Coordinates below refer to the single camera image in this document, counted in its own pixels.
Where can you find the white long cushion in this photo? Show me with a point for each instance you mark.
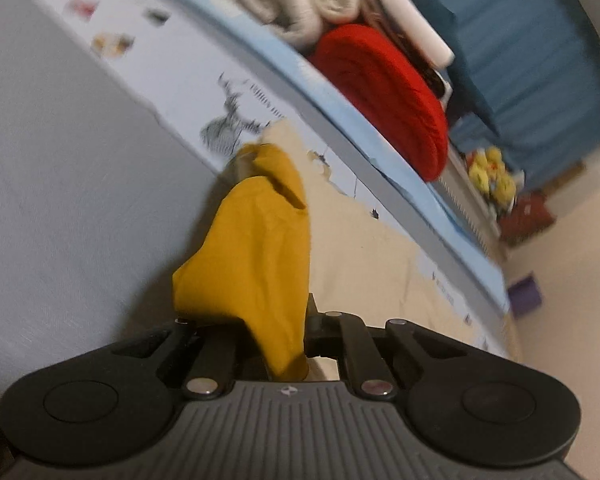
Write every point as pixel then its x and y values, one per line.
pixel 410 15

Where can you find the purple box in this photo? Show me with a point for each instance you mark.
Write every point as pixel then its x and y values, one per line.
pixel 525 295

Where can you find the beige and yellow hooded jacket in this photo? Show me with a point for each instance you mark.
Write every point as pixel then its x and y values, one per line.
pixel 250 260

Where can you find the mottled white folded blanket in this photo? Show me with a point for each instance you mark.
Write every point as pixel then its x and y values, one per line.
pixel 275 0

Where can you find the yellow plush toy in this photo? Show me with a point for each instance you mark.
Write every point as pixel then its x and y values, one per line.
pixel 495 156
pixel 502 189
pixel 480 172

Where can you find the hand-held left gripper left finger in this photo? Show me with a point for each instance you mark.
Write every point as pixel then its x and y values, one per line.
pixel 205 360

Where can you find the red folded blanket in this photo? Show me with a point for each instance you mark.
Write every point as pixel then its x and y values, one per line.
pixel 385 100

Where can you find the blue curtain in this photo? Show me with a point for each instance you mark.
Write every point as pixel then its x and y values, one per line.
pixel 530 60

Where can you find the white window ledge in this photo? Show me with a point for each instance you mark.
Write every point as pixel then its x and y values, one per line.
pixel 472 210

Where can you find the dark red cushion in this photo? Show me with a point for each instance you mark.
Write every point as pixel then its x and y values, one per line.
pixel 527 220

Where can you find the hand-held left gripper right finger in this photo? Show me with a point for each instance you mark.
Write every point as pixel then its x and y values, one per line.
pixel 316 331

